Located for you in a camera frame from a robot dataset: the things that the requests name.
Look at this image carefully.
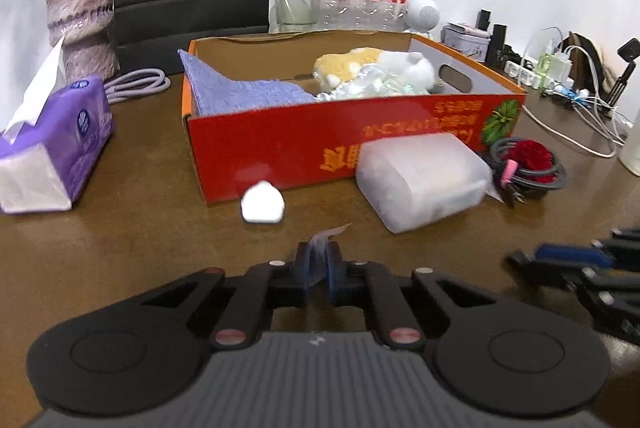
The clear plastic wrapper scrap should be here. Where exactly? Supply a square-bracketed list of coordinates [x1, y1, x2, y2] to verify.
[302, 223, 349, 287]

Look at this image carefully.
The yellow white plush toy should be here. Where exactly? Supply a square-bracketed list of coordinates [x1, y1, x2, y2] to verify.
[312, 47, 438, 96]

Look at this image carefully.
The iridescent plastic bag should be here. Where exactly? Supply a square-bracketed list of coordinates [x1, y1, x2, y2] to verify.
[349, 64, 418, 99]

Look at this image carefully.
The purple cloth towel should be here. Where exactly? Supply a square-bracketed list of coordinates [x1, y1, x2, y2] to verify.
[178, 49, 316, 116]

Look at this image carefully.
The white thermos bottle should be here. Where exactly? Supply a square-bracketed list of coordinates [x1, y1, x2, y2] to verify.
[618, 113, 640, 177]

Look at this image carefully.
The white cotton pad pack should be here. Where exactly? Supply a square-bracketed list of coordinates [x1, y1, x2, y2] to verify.
[356, 133, 492, 234]

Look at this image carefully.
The white power strip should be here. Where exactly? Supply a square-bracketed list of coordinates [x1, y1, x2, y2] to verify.
[504, 52, 574, 89]

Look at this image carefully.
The green spray bottle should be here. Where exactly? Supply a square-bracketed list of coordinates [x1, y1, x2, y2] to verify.
[536, 40, 555, 78]

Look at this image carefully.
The purple tissue pack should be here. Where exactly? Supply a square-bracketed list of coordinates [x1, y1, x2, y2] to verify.
[0, 35, 116, 215]

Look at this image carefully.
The red orange cardboard box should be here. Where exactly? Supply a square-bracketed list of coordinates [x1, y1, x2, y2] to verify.
[182, 31, 525, 204]

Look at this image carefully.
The small grey tin box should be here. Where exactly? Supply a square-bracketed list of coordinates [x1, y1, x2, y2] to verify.
[440, 22, 491, 63]

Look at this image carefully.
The mottled purple vase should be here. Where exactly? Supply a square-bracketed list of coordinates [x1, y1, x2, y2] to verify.
[44, 0, 119, 83]

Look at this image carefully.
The glass cup with spoon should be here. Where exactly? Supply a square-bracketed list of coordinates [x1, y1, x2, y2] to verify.
[270, 0, 319, 33]

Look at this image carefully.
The white charging cable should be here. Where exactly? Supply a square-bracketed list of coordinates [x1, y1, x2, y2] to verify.
[519, 26, 626, 160]

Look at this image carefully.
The coiled lavender cable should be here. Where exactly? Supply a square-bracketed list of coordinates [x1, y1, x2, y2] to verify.
[102, 68, 173, 106]

